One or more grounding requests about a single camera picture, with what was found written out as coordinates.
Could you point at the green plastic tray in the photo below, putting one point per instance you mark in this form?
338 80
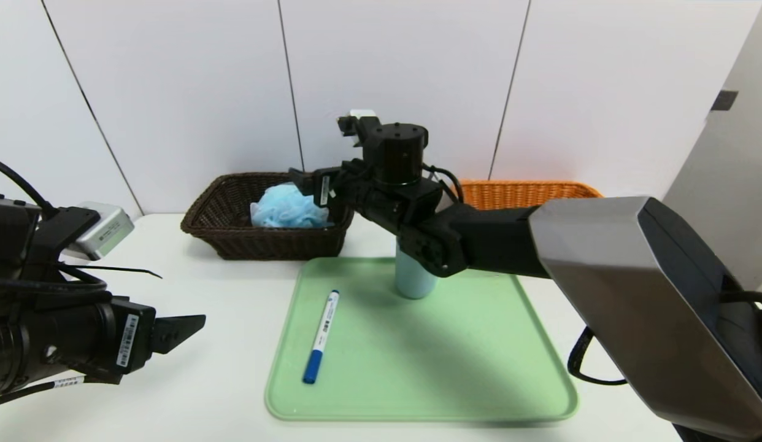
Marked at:
479 368

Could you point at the blue-grey plastic cup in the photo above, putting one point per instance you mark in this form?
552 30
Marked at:
411 282

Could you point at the orange wicker basket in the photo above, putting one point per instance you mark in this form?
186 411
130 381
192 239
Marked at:
516 195

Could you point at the dark wall bracket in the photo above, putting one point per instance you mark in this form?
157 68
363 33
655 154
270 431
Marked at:
724 100

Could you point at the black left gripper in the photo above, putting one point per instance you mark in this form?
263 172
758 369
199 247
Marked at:
133 339

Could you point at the blue white marker pen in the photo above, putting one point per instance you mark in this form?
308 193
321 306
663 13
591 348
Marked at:
323 331

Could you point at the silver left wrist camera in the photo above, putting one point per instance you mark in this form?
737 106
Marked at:
102 230

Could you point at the light blue mesh loofah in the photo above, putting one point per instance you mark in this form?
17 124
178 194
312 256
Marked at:
289 209

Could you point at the dark brown wicker basket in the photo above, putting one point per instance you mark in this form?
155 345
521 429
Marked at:
264 242

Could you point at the black zip tie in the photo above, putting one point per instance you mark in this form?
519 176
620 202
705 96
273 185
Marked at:
123 270

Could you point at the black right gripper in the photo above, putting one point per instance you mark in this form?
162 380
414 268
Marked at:
323 189

